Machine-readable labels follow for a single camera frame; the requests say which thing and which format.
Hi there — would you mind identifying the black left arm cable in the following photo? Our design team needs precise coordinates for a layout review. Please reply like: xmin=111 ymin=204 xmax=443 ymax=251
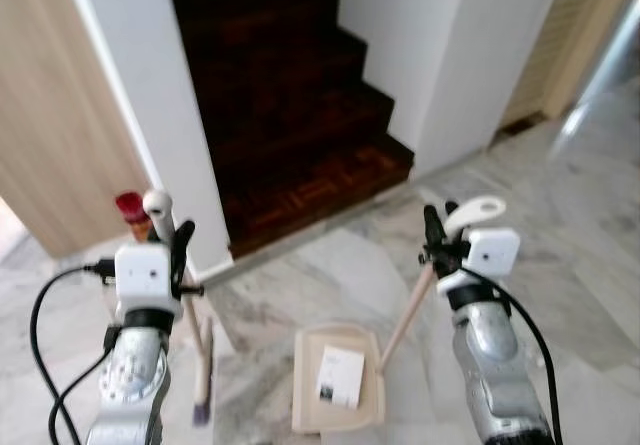
xmin=29 ymin=260 xmax=121 ymax=445

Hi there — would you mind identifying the beige dustpan with long handle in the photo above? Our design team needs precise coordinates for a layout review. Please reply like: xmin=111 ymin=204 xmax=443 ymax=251
xmin=291 ymin=196 xmax=507 ymax=435

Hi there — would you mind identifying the dark wooden staircase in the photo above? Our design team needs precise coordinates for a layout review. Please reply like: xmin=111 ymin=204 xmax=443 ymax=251
xmin=164 ymin=0 xmax=416 ymax=260

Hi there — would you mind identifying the wooden broom with white cap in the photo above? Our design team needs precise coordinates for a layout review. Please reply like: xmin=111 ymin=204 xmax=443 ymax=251
xmin=143 ymin=190 xmax=217 ymax=427

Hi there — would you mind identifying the white paper card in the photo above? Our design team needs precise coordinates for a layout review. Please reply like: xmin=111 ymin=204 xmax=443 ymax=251
xmin=316 ymin=346 xmax=366 ymax=410

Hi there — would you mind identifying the red bottle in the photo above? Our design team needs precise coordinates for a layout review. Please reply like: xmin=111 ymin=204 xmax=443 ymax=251
xmin=115 ymin=192 xmax=153 ymax=244

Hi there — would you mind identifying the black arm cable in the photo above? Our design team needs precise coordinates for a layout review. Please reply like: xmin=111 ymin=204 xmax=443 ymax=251
xmin=468 ymin=268 xmax=563 ymax=438
xmin=29 ymin=260 xmax=121 ymax=445

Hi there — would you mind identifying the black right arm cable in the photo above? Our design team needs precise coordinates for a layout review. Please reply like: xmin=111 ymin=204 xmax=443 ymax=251
xmin=468 ymin=268 xmax=563 ymax=438

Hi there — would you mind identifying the beige louvered door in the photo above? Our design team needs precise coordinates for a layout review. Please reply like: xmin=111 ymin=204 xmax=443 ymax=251
xmin=497 ymin=0 xmax=640 ymax=138

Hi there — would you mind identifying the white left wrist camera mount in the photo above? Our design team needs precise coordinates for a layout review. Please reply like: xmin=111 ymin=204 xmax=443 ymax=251
xmin=114 ymin=243 xmax=173 ymax=315

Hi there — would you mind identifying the light wooden door panel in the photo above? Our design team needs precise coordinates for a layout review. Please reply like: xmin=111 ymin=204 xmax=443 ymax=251
xmin=0 ymin=0 xmax=153 ymax=260

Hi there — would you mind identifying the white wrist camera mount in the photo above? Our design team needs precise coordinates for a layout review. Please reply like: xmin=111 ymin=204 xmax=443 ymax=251
xmin=114 ymin=243 xmax=173 ymax=315
xmin=462 ymin=227 xmax=522 ymax=278

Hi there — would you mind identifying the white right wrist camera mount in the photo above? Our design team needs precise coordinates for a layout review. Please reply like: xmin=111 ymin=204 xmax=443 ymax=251
xmin=462 ymin=227 xmax=522 ymax=278

